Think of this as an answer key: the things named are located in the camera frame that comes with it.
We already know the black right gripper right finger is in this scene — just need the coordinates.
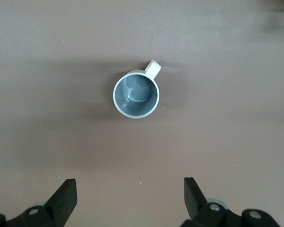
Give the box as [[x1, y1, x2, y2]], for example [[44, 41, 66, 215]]
[[181, 177, 281, 227]]

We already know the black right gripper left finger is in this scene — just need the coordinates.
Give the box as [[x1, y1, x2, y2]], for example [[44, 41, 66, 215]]
[[0, 179, 77, 227]]

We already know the white ribbed mug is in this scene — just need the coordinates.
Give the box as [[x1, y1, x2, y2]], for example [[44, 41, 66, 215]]
[[113, 60, 162, 120]]

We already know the brown table cover mat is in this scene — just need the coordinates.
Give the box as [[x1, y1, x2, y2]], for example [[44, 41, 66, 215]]
[[0, 0, 284, 227]]

